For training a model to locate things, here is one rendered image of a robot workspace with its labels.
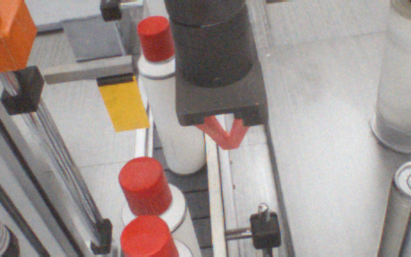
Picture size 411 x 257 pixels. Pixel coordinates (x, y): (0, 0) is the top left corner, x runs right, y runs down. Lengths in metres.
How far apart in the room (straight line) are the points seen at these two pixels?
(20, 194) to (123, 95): 0.14
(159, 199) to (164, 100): 0.18
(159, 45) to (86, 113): 0.35
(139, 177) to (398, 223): 0.19
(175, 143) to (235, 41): 0.24
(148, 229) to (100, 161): 0.41
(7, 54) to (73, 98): 0.52
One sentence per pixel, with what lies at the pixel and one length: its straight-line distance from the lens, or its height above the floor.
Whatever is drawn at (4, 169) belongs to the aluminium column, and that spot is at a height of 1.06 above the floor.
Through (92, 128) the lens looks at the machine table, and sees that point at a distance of 0.79.
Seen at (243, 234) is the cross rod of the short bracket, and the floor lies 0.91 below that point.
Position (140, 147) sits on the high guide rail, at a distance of 0.55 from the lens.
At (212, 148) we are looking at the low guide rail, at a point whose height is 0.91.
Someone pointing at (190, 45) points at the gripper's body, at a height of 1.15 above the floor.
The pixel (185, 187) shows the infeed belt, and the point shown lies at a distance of 0.61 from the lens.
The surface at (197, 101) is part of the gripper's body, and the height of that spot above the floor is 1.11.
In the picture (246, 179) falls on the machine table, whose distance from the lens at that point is 0.67.
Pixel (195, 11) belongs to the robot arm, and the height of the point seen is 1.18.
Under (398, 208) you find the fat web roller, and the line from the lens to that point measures 0.37.
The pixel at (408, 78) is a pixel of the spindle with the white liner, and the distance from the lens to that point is 0.56.
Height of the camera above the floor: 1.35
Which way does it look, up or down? 46 degrees down
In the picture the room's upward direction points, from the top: 11 degrees counter-clockwise
